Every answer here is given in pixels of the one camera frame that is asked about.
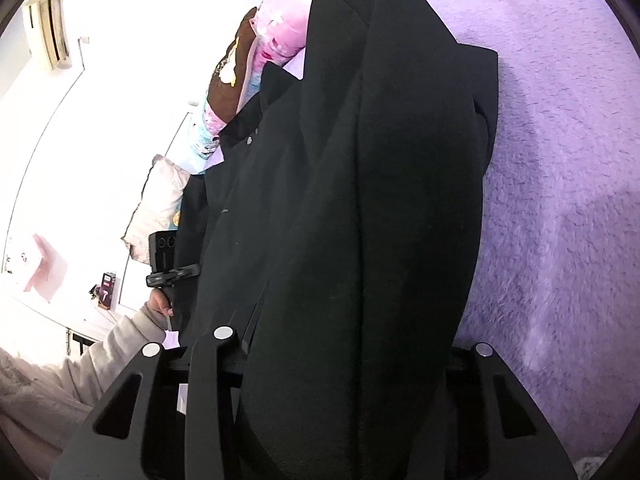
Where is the black zip jacket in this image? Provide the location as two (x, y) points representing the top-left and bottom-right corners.
(180, 0), (499, 479)

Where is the beige sleeved left forearm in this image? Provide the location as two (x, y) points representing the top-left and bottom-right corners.
(1, 306), (168, 479)

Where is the person's left hand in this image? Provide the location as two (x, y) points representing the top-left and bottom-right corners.
(148, 288), (174, 332)

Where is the teal pillow with oranges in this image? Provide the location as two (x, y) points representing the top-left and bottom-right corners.
(171, 210), (181, 229)

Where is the beige pillow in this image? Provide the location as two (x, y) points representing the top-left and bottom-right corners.
(122, 155), (191, 264)

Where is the white bed headboard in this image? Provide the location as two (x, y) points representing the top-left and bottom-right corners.
(117, 107), (198, 311)

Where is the dark red small box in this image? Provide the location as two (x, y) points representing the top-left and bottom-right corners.
(98, 272), (117, 310)

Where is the pink tote bag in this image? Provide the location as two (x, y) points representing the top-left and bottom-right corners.
(22, 234), (66, 302)

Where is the brown duck cushion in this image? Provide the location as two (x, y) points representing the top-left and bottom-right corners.
(206, 6), (257, 124)

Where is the pink blue floral duvet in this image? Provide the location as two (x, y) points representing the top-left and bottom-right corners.
(189, 0), (311, 174)

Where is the purple bed sheet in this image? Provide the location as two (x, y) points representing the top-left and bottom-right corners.
(407, 0), (639, 465)

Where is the wall air conditioner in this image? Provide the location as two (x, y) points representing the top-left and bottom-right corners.
(22, 0), (72, 70)

